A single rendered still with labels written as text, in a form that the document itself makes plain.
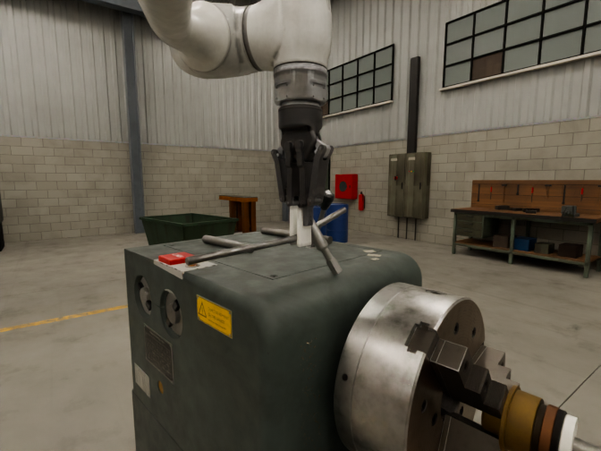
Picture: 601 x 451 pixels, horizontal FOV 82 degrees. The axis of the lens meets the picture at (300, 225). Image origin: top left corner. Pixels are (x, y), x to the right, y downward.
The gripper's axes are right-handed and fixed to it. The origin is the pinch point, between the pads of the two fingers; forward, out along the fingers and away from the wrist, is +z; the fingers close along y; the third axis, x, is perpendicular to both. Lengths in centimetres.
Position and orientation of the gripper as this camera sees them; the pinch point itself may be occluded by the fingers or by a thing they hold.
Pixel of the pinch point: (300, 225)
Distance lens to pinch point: 60.9
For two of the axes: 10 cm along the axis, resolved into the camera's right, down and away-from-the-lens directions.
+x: 7.1, -0.9, 7.0
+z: 0.0, 9.9, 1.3
